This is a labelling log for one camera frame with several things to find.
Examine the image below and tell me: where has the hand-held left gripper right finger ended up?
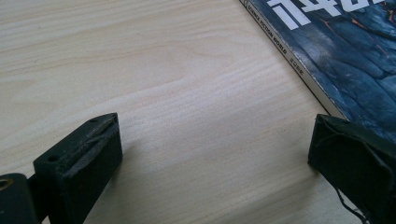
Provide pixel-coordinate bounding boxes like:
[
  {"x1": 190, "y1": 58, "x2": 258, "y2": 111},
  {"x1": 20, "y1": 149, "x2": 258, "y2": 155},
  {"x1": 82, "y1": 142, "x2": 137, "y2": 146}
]
[{"x1": 307, "y1": 113, "x2": 396, "y2": 224}]

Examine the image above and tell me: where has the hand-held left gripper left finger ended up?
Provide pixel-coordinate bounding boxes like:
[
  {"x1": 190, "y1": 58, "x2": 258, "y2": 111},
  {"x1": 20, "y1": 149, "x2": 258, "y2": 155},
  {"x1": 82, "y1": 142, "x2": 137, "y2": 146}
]
[{"x1": 33, "y1": 112, "x2": 123, "y2": 224}]

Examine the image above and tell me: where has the dark blue paperback book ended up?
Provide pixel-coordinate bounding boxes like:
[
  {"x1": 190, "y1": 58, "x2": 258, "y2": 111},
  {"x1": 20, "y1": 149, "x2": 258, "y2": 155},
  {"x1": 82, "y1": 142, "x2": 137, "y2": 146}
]
[{"x1": 238, "y1": 0, "x2": 396, "y2": 145}]

